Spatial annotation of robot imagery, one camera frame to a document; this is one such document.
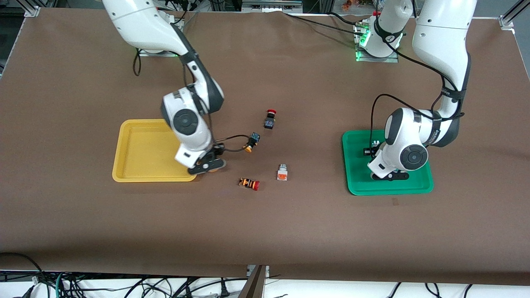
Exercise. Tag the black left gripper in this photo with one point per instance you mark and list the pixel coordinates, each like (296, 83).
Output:
(368, 152)

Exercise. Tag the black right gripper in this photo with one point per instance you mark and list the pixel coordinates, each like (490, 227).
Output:
(217, 149)

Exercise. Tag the orange and white button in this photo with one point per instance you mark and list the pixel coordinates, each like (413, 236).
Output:
(282, 174)

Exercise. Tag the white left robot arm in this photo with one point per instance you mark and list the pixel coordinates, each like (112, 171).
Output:
(443, 37)

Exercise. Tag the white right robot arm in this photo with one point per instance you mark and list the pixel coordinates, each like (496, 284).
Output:
(145, 25)

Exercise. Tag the green plastic tray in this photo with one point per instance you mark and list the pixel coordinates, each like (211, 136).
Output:
(356, 182)

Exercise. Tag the red button orange striped body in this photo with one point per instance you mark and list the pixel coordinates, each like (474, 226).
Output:
(248, 183)

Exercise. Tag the red mushroom button black body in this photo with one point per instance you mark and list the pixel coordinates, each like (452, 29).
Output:
(270, 122)

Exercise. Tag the yellow plastic tray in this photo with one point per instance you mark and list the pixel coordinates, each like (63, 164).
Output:
(140, 153)

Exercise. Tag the brown table cover sheet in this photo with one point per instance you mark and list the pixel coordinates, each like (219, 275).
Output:
(265, 227)

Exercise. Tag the table support beam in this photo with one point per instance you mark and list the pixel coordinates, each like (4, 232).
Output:
(256, 285)

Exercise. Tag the black power plug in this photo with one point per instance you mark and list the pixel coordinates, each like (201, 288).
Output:
(224, 292)

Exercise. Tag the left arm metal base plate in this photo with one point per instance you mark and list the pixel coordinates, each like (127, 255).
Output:
(393, 58)

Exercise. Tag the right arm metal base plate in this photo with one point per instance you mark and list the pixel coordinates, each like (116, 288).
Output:
(159, 54)

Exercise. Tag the aluminium frame profile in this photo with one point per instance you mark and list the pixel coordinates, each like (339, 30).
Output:
(507, 18)
(32, 11)

